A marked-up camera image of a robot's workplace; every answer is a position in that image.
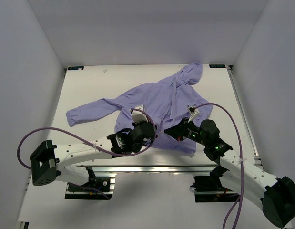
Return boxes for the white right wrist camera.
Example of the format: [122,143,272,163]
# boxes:
[187,106,200,122]

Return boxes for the lilac zip jacket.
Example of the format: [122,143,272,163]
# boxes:
[66,62,213,154]

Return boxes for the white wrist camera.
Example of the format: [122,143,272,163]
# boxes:
[130,104,148,124]
[187,106,200,122]

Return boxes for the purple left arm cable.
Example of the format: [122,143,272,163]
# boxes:
[17,108,156,200]

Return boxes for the blue label sticker right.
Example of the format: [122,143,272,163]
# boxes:
[209,64,226,68]

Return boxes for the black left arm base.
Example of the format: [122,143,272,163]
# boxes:
[64,173,116,200]

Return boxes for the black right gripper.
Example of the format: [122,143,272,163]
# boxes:
[164,117,209,146]

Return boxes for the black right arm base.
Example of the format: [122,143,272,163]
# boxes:
[190,176,239,203]

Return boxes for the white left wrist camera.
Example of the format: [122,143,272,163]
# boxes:
[130,104,148,124]

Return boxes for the blue label sticker left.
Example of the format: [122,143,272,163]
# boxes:
[67,66,84,71]

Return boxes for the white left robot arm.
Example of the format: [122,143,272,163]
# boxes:
[30,121,155,190]

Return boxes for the blue label sticker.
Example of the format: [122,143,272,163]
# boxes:
[67,66,84,71]
[209,64,226,68]

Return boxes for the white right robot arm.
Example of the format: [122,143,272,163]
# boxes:
[164,118,295,228]

